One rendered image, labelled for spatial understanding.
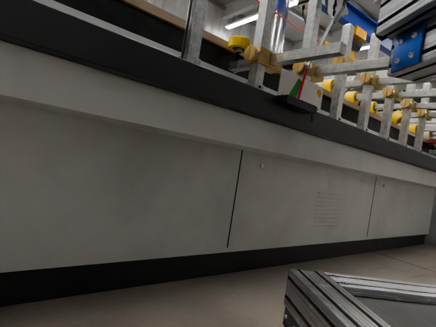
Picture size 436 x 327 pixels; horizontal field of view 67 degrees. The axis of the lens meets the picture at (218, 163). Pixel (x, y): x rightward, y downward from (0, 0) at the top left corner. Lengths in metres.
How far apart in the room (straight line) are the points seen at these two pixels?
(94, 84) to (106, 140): 0.26
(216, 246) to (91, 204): 0.53
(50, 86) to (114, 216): 0.46
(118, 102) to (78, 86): 0.09
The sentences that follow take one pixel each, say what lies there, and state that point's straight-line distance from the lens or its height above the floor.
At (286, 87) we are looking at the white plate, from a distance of 1.17.
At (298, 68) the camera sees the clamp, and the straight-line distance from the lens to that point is 1.27.
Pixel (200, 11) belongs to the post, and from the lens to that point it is 0.96.
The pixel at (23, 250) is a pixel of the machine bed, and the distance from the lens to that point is 1.01.
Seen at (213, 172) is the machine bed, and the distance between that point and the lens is 1.24.
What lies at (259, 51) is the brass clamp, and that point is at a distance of 1.07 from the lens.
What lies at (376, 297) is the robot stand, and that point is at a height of 0.21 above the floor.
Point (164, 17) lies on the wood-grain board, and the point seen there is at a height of 0.88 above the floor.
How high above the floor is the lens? 0.46
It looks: level
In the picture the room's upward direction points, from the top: 9 degrees clockwise
